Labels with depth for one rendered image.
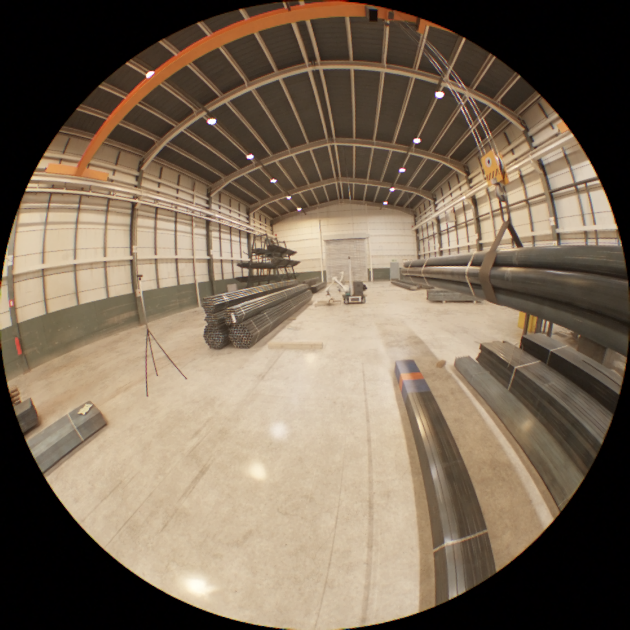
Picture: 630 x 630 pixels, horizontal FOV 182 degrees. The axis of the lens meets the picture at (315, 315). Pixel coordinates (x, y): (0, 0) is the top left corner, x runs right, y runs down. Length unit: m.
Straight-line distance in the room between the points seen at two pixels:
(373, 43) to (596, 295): 9.23
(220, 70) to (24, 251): 9.12
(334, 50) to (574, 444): 10.56
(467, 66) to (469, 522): 10.73
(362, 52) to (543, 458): 10.44
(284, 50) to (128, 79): 5.56
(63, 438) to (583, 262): 3.90
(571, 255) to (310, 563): 1.94
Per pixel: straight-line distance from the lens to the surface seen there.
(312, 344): 3.39
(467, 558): 1.25
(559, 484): 1.81
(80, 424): 2.72
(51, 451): 2.78
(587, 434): 1.88
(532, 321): 5.49
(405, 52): 9.73
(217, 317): 3.79
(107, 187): 9.97
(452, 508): 1.29
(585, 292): 1.15
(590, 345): 4.28
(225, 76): 9.87
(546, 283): 1.28
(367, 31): 9.28
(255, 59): 9.62
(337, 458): 1.57
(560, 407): 1.96
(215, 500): 1.54
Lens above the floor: 1.27
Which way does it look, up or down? 12 degrees down
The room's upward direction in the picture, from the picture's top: 4 degrees counter-clockwise
